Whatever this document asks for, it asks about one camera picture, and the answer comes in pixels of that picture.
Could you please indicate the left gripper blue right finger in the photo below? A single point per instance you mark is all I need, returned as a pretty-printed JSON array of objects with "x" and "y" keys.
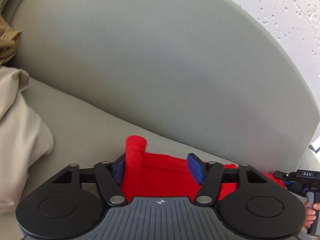
[{"x": 208, "y": 175}]

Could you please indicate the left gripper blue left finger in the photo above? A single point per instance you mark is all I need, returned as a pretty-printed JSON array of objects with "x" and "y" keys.
[{"x": 109, "y": 176}]

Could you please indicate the red long-sleeve shirt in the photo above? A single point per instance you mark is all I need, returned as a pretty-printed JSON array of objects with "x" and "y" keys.
[{"x": 159, "y": 175}]

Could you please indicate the person's right hand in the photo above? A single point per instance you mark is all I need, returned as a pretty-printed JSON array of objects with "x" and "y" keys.
[{"x": 312, "y": 214}]

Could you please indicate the beige crumpled garment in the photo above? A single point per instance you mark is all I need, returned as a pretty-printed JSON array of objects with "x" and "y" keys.
[{"x": 25, "y": 137}]

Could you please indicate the grey-green sofa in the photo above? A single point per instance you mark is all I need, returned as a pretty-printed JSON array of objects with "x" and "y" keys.
[{"x": 230, "y": 80}]

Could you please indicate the brown crumpled garment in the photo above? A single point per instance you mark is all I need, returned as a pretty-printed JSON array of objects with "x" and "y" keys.
[{"x": 9, "y": 41}]

